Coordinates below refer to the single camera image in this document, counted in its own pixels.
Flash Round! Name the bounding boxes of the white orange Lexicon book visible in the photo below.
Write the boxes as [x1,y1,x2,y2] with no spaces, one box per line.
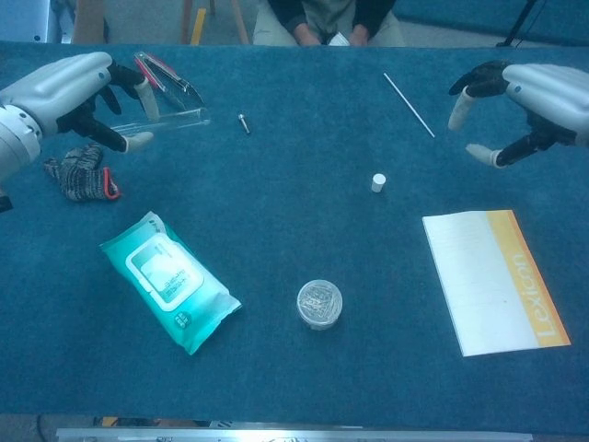
[422,209,572,358]

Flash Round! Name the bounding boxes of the silver metal cabinet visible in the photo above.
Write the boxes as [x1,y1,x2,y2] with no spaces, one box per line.
[0,0,75,44]

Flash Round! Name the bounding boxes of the blue felt table cloth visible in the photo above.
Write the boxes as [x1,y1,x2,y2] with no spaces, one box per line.
[0,40,589,436]

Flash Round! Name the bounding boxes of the striped knit work glove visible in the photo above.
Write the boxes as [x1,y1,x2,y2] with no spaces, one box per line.
[43,141,123,203]

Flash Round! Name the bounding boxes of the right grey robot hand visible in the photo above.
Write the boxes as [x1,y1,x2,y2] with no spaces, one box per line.
[447,59,589,169]

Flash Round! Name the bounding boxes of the round clear clip container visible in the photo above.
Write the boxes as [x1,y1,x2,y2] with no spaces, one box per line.
[296,278,344,331]

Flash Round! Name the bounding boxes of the aluminium frame rail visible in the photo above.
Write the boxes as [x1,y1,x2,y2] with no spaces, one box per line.
[55,426,534,442]

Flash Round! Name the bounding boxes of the seated person in dark jacket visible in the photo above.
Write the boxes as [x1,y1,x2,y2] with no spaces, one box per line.
[251,0,406,48]

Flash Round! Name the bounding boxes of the thin white rod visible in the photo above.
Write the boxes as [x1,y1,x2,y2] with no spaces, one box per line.
[383,72,436,139]

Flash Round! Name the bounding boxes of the teal wet wipes pack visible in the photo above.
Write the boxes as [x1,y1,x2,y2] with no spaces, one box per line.
[98,210,243,356]

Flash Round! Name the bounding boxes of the transparent glass test tube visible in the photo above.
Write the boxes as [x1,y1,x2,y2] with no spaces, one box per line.
[110,106,212,137]

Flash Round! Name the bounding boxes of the brown cardboard box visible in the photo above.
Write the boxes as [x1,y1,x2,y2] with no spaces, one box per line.
[71,0,108,45]

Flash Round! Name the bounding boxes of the black tripod stand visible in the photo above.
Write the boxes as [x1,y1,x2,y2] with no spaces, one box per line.
[495,0,539,48]

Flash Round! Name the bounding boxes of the red-handled metal tongs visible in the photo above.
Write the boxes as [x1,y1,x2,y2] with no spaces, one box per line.
[133,51,207,116]

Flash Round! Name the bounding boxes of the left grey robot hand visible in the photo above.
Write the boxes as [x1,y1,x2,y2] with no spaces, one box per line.
[0,51,161,154]

